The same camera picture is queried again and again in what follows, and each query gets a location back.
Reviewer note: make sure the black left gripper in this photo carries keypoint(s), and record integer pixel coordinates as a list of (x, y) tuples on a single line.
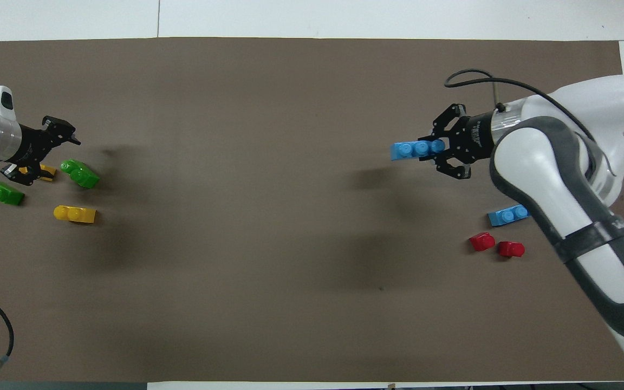
[(33, 146)]

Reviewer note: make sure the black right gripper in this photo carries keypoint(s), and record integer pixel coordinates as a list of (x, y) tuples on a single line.
[(474, 138)]

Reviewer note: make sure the blue three-stud toy brick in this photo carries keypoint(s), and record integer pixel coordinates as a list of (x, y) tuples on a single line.
[(504, 216), (412, 150)]

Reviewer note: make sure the green two-stud toy brick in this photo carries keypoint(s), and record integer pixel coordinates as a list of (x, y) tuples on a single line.
[(8, 195), (82, 174)]

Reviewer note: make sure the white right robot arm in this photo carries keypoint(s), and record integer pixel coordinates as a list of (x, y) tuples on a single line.
[(550, 179)]

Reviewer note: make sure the yellow two-stud toy brick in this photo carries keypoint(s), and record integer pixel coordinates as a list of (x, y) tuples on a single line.
[(49, 173), (76, 215)]

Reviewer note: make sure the small red toy brick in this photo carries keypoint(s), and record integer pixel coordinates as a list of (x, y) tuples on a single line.
[(511, 249), (482, 241)]

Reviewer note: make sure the brown paper table mat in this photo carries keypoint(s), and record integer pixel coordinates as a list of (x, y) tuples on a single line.
[(263, 216)]

